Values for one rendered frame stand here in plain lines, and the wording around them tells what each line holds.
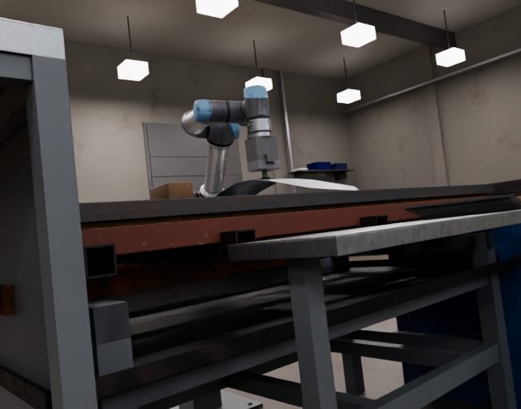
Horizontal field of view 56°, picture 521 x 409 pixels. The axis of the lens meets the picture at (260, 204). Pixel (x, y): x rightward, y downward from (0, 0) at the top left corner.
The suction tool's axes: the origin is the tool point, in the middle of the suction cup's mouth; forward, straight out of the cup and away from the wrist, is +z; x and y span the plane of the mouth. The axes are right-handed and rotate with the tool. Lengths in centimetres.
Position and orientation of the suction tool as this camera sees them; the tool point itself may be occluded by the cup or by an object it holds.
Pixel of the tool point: (265, 184)
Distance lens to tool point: 155.8
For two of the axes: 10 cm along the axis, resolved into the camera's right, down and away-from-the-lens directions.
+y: 8.3, -0.6, 5.6
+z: 1.1, 9.9, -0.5
